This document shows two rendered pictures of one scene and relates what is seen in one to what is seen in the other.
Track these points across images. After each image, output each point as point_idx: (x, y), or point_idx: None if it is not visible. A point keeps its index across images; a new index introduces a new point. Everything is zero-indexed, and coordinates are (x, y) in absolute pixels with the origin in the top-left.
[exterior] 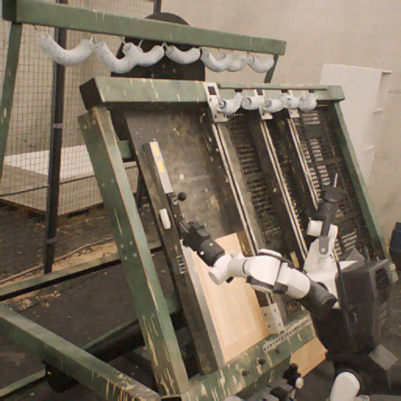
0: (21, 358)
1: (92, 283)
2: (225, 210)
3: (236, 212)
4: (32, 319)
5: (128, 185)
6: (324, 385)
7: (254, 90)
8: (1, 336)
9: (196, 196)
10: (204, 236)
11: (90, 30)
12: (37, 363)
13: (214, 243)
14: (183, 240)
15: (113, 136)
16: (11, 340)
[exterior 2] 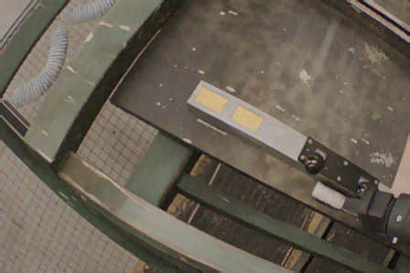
0: (365, 256)
1: None
2: (393, 49)
3: (404, 43)
4: None
5: (209, 241)
6: None
7: None
8: (344, 246)
9: (350, 79)
10: (384, 212)
11: (48, 22)
12: (378, 250)
13: (404, 208)
14: (365, 230)
15: (113, 186)
16: (352, 244)
